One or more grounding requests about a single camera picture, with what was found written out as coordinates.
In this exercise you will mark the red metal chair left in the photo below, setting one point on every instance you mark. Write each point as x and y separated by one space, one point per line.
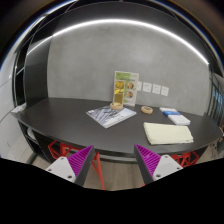
66 151

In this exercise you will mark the green standing menu card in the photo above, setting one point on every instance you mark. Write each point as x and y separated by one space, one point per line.
130 89

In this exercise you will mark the round wooden card holder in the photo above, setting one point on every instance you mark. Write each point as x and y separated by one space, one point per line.
116 106

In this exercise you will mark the blue white card stack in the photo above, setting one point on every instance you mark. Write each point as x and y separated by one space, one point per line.
169 111

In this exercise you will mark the cream folded towel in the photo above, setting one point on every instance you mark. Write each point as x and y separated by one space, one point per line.
167 134

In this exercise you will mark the red metal chair right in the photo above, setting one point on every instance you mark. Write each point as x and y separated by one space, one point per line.
186 159

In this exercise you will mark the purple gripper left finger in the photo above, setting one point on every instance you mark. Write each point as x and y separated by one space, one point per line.
75 167

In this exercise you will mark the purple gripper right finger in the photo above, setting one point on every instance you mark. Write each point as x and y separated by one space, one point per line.
153 166

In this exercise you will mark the black shelf cabinet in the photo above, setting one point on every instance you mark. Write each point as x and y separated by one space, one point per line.
30 72

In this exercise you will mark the white wall socket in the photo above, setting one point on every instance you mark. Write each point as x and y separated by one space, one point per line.
139 86
147 87
156 89
164 91

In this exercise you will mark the round wooden coaster holder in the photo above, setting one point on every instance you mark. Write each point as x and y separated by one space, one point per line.
146 109

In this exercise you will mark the grey magazine booklet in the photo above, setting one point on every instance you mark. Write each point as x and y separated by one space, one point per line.
108 117

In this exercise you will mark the gold card in holder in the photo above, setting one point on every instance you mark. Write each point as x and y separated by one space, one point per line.
118 92

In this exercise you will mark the white paper stack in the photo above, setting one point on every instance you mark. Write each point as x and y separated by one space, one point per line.
179 119

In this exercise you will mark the red metal chair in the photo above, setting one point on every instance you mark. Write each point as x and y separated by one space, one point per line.
186 159
66 151

